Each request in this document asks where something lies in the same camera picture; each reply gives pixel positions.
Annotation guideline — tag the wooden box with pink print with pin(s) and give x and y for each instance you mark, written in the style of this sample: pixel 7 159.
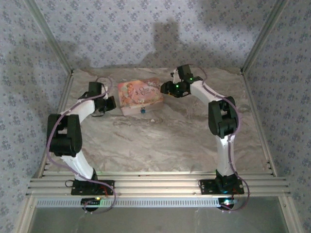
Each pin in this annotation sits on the wooden box with pink print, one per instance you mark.
pixel 138 93

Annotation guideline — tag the blue padlock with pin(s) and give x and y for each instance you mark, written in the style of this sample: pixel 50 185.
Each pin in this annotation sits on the blue padlock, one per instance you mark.
pixel 142 111

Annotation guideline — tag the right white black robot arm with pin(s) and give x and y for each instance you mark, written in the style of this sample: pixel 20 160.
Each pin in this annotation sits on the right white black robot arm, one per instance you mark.
pixel 222 121

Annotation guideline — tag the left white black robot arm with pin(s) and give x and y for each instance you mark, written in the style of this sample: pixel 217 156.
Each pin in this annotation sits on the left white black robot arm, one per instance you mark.
pixel 63 136

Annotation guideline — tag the blue floral backdrop cloth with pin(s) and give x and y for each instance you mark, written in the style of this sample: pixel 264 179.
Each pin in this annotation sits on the blue floral backdrop cloth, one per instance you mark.
pixel 14 97
pixel 296 97
pixel 121 29

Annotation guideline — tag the small controller circuit board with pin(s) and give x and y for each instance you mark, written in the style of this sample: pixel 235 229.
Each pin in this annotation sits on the small controller circuit board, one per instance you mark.
pixel 91 202
pixel 227 202

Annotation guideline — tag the aluminium table side rail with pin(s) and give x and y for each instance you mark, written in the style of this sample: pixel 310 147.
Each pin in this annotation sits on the aluminium table side rail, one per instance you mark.
pixel 253 109
pixel 64 97

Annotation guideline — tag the aluminium vertical frame post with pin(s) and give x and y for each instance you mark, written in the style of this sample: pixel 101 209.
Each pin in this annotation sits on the aluminium vertical frame post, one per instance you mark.
pixel 263 36
pixel 48 36

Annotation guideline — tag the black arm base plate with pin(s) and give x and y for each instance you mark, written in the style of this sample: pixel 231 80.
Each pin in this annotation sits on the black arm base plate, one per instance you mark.
pixel 77 190
pixel 209 188

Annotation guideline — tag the aluminium mounting rail beam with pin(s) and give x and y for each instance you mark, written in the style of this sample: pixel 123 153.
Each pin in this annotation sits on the aluminium mounting rail beam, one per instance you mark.
pixel 155 184

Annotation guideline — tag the aluminium frame leg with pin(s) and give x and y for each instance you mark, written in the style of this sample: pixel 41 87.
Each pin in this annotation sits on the aluminium frame leg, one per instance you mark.
pixel 27 216
pixel 289 216

